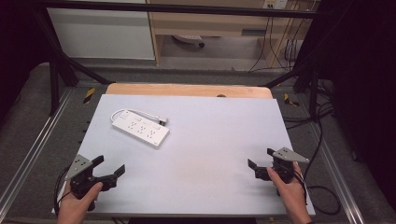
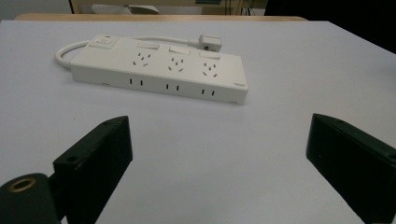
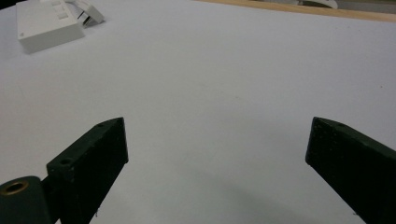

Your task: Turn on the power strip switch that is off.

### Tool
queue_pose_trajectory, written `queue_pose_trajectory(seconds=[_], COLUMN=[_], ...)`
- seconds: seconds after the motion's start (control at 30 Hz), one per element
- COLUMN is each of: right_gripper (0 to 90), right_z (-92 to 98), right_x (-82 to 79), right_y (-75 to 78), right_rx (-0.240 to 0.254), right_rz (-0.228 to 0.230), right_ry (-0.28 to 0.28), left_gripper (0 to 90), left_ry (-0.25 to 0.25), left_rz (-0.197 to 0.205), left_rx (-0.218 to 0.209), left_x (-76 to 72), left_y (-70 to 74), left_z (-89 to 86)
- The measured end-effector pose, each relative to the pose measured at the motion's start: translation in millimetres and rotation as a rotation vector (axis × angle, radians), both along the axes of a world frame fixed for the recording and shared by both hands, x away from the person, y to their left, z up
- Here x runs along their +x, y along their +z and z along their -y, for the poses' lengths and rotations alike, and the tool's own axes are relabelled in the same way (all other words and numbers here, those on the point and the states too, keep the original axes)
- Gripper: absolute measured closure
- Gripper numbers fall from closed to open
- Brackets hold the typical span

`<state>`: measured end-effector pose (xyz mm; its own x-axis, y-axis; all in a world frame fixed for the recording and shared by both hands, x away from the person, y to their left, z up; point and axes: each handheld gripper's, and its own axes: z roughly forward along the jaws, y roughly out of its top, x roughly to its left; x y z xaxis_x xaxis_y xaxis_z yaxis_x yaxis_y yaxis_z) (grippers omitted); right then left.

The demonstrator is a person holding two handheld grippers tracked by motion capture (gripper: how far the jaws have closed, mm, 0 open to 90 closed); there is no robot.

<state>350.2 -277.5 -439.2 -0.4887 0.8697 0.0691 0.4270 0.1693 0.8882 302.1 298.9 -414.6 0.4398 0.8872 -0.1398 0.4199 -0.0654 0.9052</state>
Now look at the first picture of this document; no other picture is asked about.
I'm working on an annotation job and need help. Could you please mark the white wall socket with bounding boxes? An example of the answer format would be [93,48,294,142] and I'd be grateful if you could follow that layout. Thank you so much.
[262,0,290,10]

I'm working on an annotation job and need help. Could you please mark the black metal frame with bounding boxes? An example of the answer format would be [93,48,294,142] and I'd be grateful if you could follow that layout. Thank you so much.
[31,0,354,123]

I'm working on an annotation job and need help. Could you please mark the white cabinet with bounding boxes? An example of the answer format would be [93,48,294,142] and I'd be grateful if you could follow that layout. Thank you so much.
[46,7,156,61]

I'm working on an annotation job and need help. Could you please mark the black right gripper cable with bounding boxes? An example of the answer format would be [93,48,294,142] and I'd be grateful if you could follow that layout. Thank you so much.
[292,120,342,217]

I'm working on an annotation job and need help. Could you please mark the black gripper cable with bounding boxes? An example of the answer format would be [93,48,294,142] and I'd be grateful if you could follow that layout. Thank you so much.
[52,165,73,217]
[292,120,342,217]

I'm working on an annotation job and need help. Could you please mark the white power strip under desk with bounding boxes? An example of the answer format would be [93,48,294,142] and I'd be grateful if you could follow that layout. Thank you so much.
[172,34,206,49]

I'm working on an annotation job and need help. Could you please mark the black floor cables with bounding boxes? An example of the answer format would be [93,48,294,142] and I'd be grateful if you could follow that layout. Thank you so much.
[281,78,336,131]

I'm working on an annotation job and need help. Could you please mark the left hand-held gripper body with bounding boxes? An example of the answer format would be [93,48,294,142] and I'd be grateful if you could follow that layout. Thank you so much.
[64,154,119,212]

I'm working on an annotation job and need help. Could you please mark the white power strip cable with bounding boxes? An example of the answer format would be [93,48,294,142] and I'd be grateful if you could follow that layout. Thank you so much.
[109,107,169,126]

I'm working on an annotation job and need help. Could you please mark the black curtain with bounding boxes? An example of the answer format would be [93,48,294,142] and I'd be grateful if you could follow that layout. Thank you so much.
[306,0,396,213]
[0,0,52,120]

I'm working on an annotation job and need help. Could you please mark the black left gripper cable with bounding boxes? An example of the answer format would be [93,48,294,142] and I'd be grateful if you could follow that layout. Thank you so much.
[52,165,73,217]

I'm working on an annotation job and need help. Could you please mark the white table board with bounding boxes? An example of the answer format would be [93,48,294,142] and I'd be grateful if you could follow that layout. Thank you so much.
[50,93,317,218]

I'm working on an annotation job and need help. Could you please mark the person's left hand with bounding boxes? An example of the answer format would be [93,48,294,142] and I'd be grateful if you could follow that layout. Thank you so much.
[56,181,104,224]

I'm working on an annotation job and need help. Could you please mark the person's right hand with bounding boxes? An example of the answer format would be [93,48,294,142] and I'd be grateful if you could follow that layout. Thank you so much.
[266,161,313,224]

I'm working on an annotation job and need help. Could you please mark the wooden desk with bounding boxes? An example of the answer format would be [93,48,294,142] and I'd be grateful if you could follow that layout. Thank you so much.
[146,0,316,65]

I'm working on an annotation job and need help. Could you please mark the wooden table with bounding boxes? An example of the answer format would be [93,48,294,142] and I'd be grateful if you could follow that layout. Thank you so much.
[105,82,275,100]

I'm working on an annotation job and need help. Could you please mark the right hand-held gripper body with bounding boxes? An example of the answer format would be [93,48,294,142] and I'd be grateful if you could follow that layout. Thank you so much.
[255,147,311,198]

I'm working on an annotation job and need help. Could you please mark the aluminium floor rail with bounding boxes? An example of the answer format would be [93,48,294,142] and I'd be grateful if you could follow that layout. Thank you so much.
[306,120,366,224]
[0,88,75,213]

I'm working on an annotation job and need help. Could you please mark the hanging black cables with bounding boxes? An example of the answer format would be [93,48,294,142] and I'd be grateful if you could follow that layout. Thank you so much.
[247,15,301,73]

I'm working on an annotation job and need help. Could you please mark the yellow black floor tape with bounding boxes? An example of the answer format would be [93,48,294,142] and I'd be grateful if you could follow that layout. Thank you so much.
[82,87,96,105]
[283,92,301,107]

